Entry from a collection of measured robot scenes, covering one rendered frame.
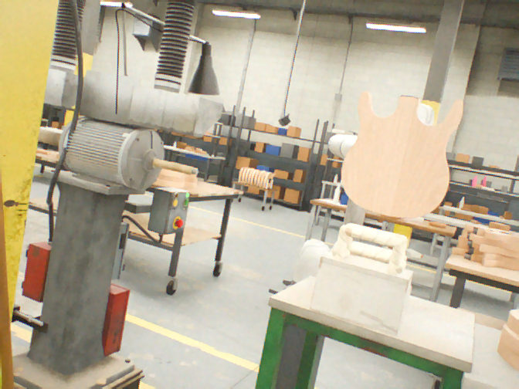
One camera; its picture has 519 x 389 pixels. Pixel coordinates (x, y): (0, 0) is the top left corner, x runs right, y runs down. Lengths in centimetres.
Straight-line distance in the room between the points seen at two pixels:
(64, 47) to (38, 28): 113
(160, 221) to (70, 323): 56
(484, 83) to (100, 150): 1143
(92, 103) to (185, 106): 51
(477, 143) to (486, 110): 78
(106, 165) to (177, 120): 39
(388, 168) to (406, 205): 14
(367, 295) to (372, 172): 43
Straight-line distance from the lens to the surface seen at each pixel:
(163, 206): 230
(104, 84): 219
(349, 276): 157
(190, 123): 183
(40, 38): 120
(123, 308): 249
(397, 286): 156
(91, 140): 216
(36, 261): 240
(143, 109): 195
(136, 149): 204
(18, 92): 117
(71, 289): 228
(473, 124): 1278
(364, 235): 156
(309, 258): 252
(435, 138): 172
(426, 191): 173
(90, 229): 218
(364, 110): 175
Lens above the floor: 141
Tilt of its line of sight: 6 degrees down
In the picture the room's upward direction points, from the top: 11 degrees clockwise
